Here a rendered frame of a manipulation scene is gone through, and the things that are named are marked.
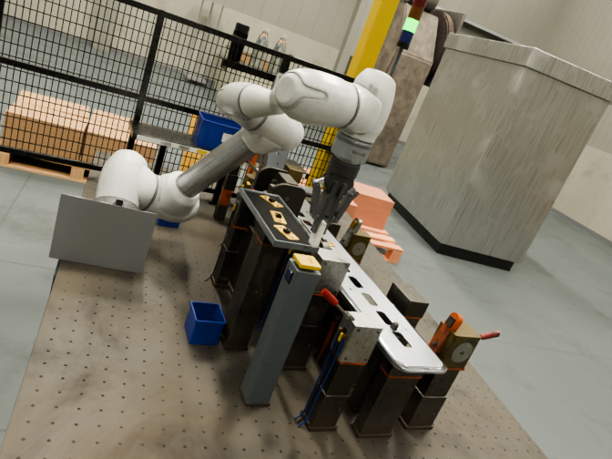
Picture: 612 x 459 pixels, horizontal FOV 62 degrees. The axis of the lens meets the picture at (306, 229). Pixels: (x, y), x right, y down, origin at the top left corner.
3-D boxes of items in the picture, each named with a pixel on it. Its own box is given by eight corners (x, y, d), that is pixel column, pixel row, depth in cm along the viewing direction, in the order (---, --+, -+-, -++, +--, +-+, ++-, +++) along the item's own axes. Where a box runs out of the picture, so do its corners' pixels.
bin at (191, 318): (219, 346, 164) (227, 323, 161) (188, 344, 159) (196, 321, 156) (211, 325, 173) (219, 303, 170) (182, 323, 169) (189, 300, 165)
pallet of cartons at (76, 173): (154, 168, 505) (165, 127, 491) (147, 201, 426) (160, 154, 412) (16, 132, 466) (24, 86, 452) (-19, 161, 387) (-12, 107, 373)
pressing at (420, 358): (458, 374, 141) (461, 370, 141) (393, 372, 131) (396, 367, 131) (292, 185, 255) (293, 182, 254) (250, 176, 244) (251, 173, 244)
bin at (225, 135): (255, 160, 257) (263, 136, 253) (196, 145, 244) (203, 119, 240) (249, 150, 271) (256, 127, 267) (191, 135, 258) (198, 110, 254)
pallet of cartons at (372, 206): (369, 228, 573) (385, 189, 558) (399, 266, 495) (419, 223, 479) (259, 199, 530) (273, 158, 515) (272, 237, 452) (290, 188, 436)
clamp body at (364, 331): (335, 433, 147) (384, 329, 135) (299, 433, 142) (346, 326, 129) (325, 413, 153) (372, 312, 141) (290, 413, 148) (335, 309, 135)
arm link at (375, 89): (357, 131, 128) (318, 122, 119) (381, 70, 123) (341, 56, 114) (385, 147, 121) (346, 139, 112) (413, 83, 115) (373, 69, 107)
